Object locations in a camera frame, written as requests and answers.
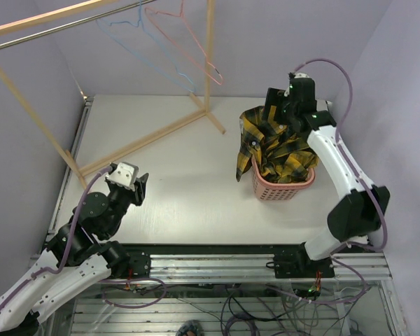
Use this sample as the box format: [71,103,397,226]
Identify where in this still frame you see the blue wire hanger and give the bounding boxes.
[96,1,196,93]

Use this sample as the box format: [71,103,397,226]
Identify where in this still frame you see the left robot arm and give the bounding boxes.
[0,164,149,335]

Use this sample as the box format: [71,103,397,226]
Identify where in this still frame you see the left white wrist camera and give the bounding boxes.
[105,162,139,190]

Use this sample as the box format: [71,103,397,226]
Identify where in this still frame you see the metal hanging rod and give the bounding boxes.
[0,0,158,53]

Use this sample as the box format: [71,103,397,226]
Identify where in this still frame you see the wooden clothes rack frame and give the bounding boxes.
[0,0,228,188]

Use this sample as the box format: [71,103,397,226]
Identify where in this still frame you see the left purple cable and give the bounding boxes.
[0,166,115,323]

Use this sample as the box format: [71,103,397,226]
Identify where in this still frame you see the pink wire hanger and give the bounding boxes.
[143,1,225,86]

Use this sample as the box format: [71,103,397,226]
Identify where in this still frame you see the yellow plaid shirt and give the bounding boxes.
[236,106,319,184]

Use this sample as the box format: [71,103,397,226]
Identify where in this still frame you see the loose cables under table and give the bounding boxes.
[101,271,368,336]

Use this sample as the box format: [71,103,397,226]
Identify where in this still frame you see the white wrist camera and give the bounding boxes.
[105,162,139,190]
[288,72,309,81]

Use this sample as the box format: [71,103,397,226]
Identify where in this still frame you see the aluminium rail base frame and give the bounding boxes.
[36,245,409,335]

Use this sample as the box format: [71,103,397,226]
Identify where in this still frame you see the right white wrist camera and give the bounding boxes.
[288,72,309,81]

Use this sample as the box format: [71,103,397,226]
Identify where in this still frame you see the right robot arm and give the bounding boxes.
[265,73,390,277]

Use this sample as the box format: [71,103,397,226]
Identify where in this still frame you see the pink plastic laundry basket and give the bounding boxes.
[251,158,316,201]

